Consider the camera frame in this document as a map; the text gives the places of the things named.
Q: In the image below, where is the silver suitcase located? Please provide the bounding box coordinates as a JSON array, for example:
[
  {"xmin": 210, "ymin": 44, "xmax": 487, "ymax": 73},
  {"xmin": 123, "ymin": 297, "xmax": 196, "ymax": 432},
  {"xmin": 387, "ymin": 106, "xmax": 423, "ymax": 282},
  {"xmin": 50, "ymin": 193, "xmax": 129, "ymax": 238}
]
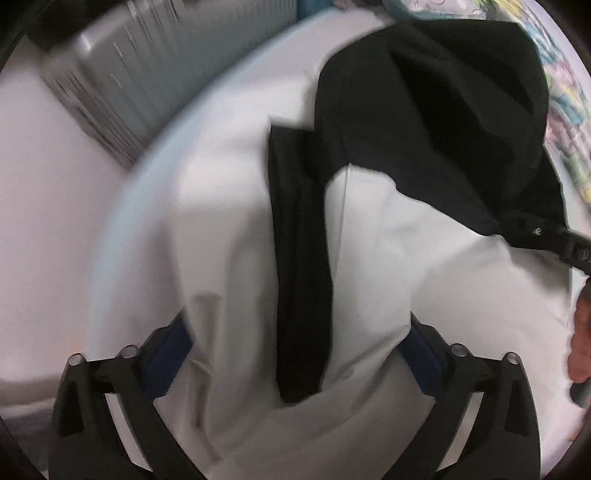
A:
[{"xmin": 41, "ymin": 0, "xmax": 296, "ymax": 167}]

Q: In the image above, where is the floral quilt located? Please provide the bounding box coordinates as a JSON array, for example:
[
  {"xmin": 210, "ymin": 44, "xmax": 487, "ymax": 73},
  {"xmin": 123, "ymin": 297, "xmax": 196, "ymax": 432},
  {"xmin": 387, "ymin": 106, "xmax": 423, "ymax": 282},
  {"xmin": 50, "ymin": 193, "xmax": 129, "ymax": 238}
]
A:
[{"xmin": 379, "ymin": 0, "xmax": 591, "ymax": 204}]

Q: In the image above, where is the striped bed mattress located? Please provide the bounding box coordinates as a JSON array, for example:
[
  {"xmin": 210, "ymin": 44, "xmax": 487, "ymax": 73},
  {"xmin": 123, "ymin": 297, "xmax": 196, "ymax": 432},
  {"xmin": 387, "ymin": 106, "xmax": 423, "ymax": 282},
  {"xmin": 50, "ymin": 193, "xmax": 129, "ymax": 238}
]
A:
[{"xmin": 88, "ymin": 7, "xmax": 402, "ymax": 370}]

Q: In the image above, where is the white and black jacket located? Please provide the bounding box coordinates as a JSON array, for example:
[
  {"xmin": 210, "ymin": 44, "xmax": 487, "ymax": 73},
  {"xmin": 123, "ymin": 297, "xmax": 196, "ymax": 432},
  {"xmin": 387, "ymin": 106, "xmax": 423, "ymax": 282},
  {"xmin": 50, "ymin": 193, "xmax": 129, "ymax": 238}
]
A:
[{"xmin": 175, "ymin": 18, "xmax": 583, "ymax": 480}]

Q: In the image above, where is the person's right hand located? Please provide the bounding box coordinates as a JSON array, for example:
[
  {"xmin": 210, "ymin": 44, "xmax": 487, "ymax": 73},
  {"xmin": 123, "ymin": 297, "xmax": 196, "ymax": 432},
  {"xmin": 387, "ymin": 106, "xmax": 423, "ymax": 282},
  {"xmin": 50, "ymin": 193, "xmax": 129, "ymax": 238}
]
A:
[{"xmin": 567, "ymin": 295, "xmax": 591, "ymax": 384}]

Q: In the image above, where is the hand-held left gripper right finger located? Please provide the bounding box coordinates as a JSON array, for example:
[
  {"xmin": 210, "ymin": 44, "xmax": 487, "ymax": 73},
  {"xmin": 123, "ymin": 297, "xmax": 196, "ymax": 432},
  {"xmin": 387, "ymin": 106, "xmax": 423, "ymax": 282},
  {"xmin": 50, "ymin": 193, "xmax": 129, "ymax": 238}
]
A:
[{"xmin": 397, "ymin": 311, "xmax": 541, "ymax": 480}]

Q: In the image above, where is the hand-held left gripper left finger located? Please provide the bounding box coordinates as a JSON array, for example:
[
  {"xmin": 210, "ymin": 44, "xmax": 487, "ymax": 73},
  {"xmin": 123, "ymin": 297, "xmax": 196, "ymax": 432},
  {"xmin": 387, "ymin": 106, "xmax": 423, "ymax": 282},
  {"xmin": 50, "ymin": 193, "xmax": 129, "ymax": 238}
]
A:
[{"xmin": 48, "ymin": 309, "xmax": 204, "ymax": 480}]

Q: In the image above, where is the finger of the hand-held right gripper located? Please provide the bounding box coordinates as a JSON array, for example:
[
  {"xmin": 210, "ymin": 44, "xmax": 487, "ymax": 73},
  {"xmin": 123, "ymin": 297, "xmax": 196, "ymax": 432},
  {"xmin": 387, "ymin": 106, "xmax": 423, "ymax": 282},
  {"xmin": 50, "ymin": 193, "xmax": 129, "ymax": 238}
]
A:
[{"xmin": 501, "ymin": 210, "xmax": 591, "ymax": 273}]

